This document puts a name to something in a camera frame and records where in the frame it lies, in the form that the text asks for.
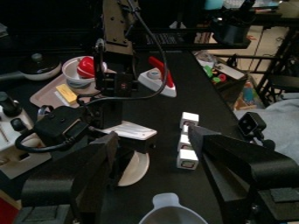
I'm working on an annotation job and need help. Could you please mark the red plastic toy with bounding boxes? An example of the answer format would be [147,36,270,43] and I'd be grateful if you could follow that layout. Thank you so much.
[217,73,230,84]

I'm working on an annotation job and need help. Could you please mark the wooden box with red edge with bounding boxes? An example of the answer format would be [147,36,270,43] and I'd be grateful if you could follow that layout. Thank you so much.
[0,189,22,224]

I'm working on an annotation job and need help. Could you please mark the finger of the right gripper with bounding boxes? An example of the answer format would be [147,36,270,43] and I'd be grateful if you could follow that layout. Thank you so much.
[131,136,158,155]
[110,139,137,187]

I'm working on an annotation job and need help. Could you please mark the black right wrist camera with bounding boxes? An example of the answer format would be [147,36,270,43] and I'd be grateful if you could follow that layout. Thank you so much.
[34,105,91,147]

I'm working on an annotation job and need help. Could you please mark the white toy bowl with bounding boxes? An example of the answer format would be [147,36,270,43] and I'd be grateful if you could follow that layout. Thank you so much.
[61,55,109,89]

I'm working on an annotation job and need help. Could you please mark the grey plastic measuring cup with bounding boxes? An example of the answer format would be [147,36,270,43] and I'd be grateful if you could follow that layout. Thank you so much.
[138,192,211,224]

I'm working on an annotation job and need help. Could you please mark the white toy iron red handle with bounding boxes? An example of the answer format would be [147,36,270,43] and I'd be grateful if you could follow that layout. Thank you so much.
[137,56,179,99]

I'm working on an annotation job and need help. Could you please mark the yellow toy block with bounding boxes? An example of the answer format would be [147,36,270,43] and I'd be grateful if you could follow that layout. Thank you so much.
[55,83,81,103]

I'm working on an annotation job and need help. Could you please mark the white toy machine black knobs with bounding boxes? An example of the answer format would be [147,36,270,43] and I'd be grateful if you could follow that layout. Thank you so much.
[0,91,53,180]

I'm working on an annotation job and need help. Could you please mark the black table level camera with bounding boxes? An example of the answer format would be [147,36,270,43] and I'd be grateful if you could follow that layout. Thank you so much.
[238,111,277,151]

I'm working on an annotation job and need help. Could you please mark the thin black cable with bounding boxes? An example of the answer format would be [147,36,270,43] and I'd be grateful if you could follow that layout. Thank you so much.
[75,0,170,108]

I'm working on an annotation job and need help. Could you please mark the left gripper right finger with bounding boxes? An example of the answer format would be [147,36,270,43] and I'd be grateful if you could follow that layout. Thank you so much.
[189,124,299,224]

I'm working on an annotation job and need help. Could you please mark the grey cloth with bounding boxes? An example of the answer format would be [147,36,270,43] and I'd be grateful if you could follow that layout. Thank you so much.
[233,97,299,165]

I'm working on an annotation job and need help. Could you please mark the white printed label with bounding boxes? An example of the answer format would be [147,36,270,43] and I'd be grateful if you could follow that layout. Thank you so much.
[145,31,182,46]

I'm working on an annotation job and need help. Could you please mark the black storage bin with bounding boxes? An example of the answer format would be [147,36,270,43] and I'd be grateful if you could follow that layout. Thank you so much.
[211,16,253,46]

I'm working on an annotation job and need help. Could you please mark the red toy ball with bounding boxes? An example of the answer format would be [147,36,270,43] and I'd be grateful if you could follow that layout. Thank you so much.
[77,56,98,79]

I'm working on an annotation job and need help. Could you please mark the pink plastic tray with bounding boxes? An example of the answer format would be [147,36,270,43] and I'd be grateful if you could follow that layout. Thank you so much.
[30,68,118,109]

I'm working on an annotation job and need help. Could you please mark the thick black looped cable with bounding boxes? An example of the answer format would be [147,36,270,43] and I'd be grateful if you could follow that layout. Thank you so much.
[14,128,78,154]

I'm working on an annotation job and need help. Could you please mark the black chair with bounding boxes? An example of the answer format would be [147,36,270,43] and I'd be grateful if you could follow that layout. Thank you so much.
[255,27,299,108]

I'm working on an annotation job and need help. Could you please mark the box of toys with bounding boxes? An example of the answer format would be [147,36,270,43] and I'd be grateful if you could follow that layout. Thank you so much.
[197,51,251,111]

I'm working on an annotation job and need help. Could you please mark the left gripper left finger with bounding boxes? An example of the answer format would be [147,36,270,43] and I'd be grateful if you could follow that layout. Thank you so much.
[21,130,122,224]

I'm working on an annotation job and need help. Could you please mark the black lidded toy pan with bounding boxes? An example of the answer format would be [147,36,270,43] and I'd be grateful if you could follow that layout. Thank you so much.
[0,52,63,82]

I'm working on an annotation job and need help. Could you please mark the small white round plate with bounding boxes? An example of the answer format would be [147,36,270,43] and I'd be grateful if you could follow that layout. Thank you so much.
[117,150,153,187]

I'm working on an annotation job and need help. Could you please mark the green plastic toy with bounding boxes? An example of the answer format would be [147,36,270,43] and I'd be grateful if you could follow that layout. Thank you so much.
[202,65,217,78]

